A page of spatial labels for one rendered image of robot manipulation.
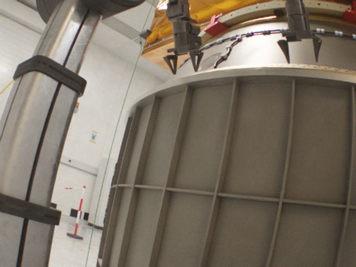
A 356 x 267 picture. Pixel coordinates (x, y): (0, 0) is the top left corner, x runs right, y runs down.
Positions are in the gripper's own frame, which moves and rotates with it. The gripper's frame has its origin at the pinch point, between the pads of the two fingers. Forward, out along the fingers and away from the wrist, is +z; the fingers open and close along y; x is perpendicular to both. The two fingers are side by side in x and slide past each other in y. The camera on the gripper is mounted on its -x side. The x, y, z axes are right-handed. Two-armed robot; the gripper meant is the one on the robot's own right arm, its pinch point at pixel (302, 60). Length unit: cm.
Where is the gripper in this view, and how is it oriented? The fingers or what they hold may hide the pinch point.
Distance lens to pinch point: 99.2
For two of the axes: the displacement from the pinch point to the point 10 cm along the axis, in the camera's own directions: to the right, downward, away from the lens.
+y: -8.1, -0.1, 5.9
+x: -5.8, 1.9, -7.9
